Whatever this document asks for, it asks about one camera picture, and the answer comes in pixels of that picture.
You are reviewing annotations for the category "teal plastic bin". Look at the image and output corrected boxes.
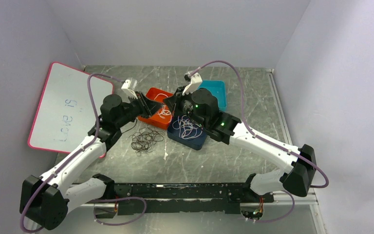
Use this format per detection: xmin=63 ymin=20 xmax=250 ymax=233
xmin=199 ymin=80 xmax=227 ymax=111

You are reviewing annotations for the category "pink-framed whiteboard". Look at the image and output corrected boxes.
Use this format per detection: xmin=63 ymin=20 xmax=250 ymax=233
xmin=27 ymin=62 xmax=115 ymax=159

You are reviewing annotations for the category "orange plastic bin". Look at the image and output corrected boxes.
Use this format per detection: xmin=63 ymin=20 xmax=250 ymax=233
xmin=138 ymin=87 xmax=179 ymax=131

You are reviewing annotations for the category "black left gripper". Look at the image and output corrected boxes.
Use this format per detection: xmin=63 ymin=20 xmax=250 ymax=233
xmin=115 ymin=91 xmax=164 ymax=128

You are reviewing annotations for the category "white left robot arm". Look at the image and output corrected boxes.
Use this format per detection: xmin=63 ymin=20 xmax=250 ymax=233
xmin=19 ymin=92 xmax=162 ymax=233

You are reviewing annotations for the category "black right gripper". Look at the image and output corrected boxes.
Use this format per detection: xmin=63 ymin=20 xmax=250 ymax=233
xmin=163 ymin=85 xmax=208 ymax=129

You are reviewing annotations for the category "dark blue plastic bin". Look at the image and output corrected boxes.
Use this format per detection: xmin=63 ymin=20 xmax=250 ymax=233
xmin=167 ymin=115 xmax=207 ymax=151

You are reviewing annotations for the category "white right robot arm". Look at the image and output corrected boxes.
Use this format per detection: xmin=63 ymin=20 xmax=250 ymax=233
xmin=163 ymin=88 xmax=316 ymax=202

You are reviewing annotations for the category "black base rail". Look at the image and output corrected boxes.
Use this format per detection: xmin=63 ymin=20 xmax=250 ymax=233
xmin=108 ymin=182 xmax=274 ymax=215

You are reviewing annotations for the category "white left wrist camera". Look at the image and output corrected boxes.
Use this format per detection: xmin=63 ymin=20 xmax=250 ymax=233
xmin=121 ymin=78 xmax=138 ymax=98

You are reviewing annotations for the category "brown cable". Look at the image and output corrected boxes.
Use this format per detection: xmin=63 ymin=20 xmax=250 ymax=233
xmin=130 ymin=127 xmax=166 ymax=155

